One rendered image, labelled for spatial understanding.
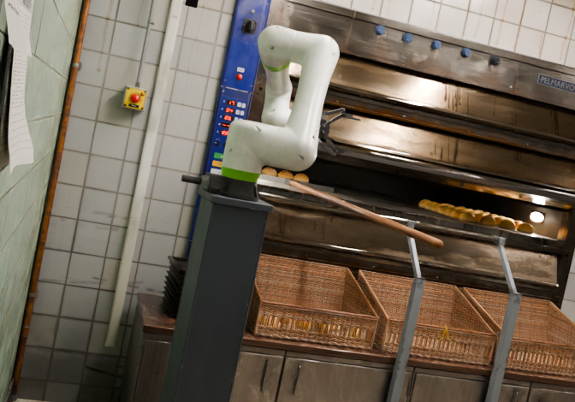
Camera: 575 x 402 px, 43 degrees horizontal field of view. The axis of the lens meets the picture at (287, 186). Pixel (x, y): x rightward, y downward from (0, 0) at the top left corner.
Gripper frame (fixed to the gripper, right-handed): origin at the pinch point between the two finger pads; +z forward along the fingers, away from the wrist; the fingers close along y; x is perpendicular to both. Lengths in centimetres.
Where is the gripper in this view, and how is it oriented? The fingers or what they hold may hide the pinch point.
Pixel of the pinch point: (353, 135)
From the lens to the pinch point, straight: 304.5
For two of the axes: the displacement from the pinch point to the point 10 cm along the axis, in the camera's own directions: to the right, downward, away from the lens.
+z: 9.4, 1.8, 2.8
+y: -2.0, 9.8, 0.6
